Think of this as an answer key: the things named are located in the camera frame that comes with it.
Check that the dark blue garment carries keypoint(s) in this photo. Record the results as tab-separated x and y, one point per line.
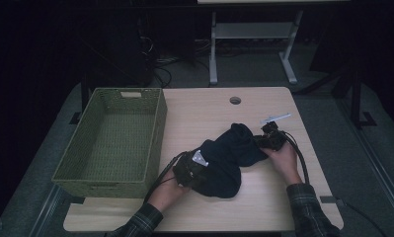
227	164

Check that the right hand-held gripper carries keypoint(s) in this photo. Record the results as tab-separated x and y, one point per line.
273	138

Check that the black stand leg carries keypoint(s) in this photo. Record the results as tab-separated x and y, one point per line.
84	95

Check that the metal floor rail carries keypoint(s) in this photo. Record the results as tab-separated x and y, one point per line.
48	207
375	158

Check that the green woven basket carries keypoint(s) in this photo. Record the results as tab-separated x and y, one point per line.
118	144

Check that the person's right hand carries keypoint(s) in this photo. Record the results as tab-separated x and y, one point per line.
288	163

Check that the grey tape strip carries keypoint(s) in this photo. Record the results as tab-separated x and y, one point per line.
330	199

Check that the person's left hand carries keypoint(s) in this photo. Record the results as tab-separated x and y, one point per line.
165	196

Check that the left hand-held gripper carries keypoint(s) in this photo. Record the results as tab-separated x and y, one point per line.
189	171

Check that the black stand with foot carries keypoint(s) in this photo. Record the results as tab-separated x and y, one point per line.
355	95

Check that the white metal desk frame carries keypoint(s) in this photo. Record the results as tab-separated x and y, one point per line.
250	30

